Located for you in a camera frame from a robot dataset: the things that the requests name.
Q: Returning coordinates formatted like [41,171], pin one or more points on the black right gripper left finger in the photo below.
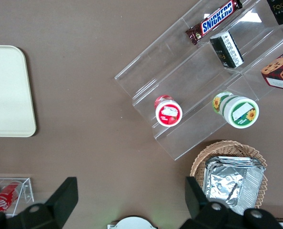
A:
[58,202]

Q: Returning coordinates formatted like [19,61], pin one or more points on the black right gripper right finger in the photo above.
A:
[198,207]

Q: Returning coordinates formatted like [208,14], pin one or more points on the green sunflower yogurt cup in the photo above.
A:
[241,112]

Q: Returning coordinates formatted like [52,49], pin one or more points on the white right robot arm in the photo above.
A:
[132,223]

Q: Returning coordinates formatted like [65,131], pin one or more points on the aluminium foil tray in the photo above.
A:
[227,183]
[227,158]

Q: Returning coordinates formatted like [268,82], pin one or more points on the cream rectangular plastic tray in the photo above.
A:
[8,95]

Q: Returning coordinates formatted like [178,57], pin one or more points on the clear acrylic bottle rack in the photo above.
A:
[27,190]

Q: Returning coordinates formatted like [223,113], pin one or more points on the red cola bottle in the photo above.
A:
[3,198]

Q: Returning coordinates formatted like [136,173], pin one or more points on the wicker basket holding foil trays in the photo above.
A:
[227,146]

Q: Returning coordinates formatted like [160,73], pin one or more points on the red yogurt cup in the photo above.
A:
[168,114]

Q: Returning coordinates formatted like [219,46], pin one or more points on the clear acrylic stepped display stand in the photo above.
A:
[170,55]

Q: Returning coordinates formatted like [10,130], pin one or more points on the small black carton box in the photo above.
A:
[282,12]
[227,51]

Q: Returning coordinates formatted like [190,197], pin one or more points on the red chocolate chip cookie box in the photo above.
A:
[282,69]

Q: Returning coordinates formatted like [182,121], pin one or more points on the Snickers chocolate bar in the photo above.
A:
[215,20]

